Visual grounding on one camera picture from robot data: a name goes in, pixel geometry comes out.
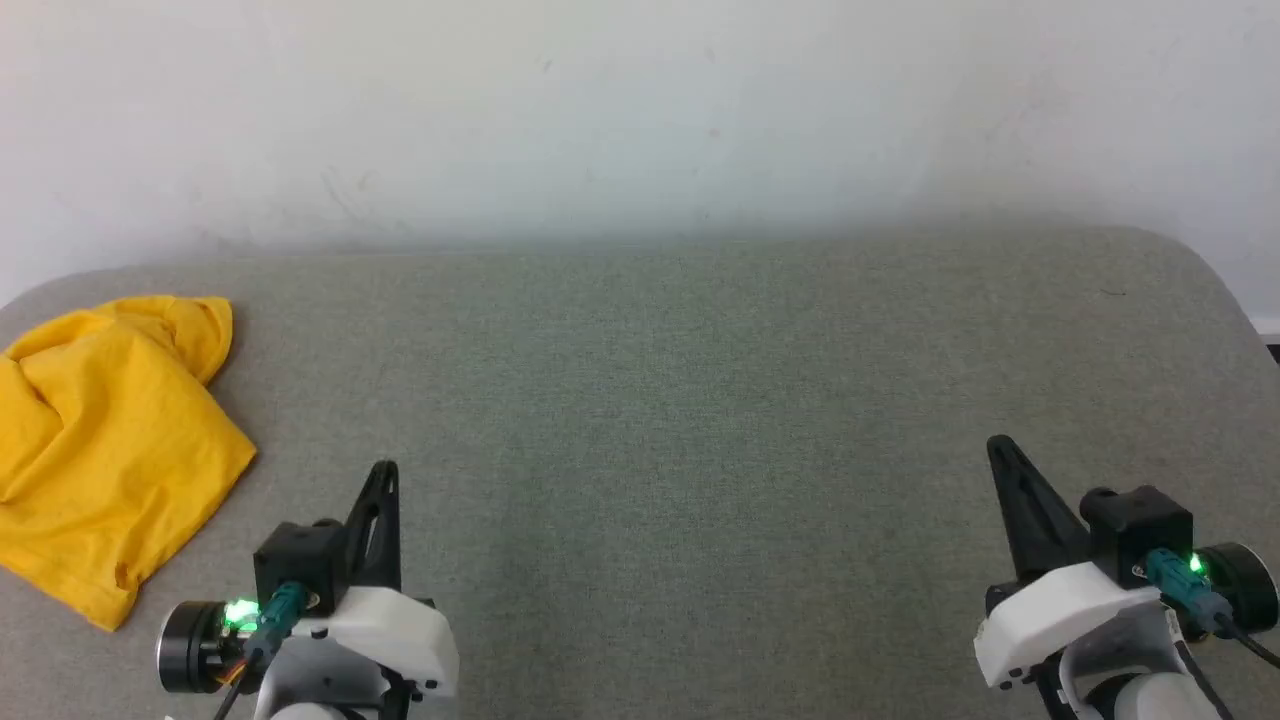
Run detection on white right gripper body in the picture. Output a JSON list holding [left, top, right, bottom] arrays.
[[975, 560, 1183, 692]]

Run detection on yellow cartoon-face T-shirt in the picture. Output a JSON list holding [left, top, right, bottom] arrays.
[[0, 295, 258, 633]]

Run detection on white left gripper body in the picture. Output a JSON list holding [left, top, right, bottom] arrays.
[[255, 586, 461, 720]]

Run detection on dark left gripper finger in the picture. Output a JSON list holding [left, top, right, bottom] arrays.
[[344, 460, 403, 592]]

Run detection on camera cable teal plug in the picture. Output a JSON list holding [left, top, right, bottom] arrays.
[[1144, 547, 1280, 668], [212, 583, 309, 720]]

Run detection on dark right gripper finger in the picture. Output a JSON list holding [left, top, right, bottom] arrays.
[[986, 435, 1094, 584]]

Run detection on grey fabric sofa seat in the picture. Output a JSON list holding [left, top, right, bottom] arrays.
[[0, 225, 1280, 720]]

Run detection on right camera cable teal plug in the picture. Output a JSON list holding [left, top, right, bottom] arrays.
[[1144, 547, 1280, 668]]

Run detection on left camera cable teal plug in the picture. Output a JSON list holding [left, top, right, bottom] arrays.
[[212, 583, 309, 720]]

